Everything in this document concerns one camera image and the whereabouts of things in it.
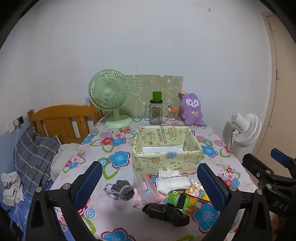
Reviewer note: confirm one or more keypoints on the glass jar with green lid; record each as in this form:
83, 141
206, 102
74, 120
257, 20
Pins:
155, 113

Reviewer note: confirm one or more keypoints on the grey plaid pillow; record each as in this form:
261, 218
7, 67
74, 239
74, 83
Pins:
34, 157

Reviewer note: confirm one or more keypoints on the green desk fan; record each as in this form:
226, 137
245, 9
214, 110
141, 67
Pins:
108, 92

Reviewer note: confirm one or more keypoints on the white roll with tan band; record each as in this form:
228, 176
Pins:
172, 173

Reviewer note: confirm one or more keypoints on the wall socket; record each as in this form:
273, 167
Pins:
19, 121

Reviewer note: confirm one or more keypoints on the pink clear packet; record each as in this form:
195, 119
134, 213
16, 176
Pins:
148, 190

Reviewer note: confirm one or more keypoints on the blue bedsheet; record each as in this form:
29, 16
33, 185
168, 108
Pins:
13, 215

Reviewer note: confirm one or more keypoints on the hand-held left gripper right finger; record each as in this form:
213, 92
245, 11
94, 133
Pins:
211, 187

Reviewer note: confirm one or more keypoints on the white standing fan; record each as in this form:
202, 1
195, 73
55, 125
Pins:
245, 125

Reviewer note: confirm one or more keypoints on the green cartoon print board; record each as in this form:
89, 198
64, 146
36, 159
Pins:
148, 85

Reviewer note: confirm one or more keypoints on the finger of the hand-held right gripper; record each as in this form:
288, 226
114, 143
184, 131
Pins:
254, 165
281, 158

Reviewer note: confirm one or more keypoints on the white crumpled cloth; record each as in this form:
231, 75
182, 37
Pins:
11, 187

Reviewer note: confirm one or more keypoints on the yellow cartoon print fabric box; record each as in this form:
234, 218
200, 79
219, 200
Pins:
161, 163

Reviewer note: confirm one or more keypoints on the white cloth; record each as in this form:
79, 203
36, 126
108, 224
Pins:
171, 185
11, 187

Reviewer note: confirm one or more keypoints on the purple plush bunny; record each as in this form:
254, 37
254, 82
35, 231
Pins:
191, 111

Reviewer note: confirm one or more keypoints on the wooden bed headboard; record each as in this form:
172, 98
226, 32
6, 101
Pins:
57, 120

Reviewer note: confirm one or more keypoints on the yellow cartoon print packet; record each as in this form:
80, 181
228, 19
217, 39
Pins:
196, 191

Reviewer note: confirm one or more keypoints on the green packet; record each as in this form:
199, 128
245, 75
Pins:
175, 199

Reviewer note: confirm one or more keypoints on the beige door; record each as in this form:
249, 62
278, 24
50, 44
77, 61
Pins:
284, 81

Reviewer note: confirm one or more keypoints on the clear swab container orange lid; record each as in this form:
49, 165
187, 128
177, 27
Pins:
173, 114

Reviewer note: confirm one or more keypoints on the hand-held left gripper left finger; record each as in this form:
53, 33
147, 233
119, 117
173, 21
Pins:
89, 185

